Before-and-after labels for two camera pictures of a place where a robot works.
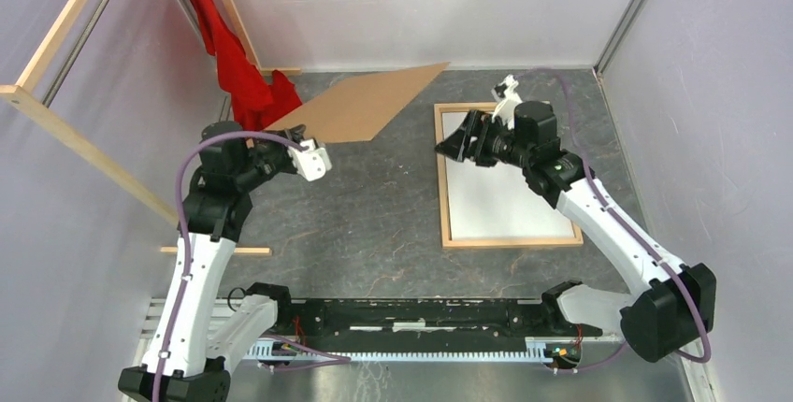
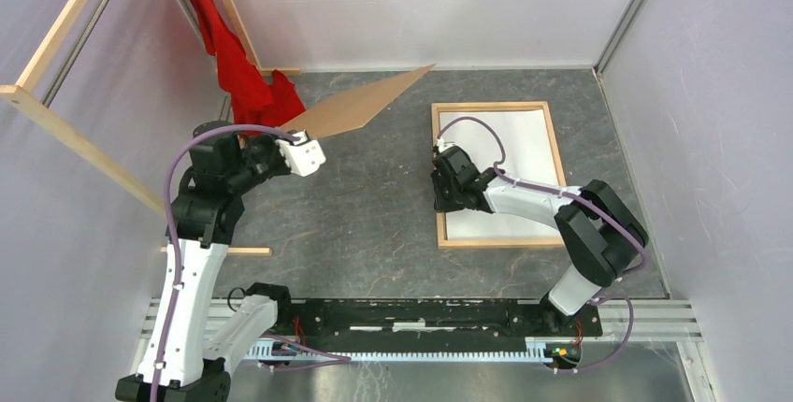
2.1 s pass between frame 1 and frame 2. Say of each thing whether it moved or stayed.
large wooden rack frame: stayed
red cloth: stayed
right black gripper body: moved
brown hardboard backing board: moved
